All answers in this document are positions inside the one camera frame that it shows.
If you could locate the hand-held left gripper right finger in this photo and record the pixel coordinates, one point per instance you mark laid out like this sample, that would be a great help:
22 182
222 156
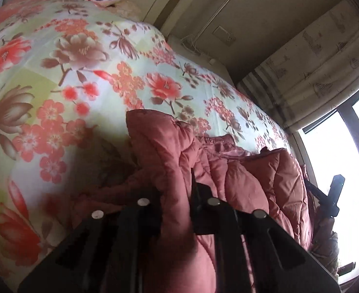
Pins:
203 207

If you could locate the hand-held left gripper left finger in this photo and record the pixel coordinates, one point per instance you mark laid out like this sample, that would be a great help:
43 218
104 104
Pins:
136 219

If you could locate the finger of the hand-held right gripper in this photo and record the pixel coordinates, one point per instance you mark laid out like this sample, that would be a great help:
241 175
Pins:
335 189

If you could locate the pink quilted jacket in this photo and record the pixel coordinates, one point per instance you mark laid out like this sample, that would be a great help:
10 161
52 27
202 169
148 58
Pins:
243 183

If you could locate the dark framed window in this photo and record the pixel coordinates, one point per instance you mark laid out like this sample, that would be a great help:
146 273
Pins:
335 152

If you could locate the printed beige curtain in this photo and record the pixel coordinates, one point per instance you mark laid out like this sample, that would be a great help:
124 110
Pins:
319 67

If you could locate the floral bed sheet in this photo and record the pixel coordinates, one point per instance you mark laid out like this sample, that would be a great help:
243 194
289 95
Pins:
75 97

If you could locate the white nightstand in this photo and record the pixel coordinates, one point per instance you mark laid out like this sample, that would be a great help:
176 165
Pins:
191 52

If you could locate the peach pillow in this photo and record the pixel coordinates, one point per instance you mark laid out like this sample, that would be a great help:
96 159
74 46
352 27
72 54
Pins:
127 10

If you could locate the wall socket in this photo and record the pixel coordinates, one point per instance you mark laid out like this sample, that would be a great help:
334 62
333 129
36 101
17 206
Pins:
224 35

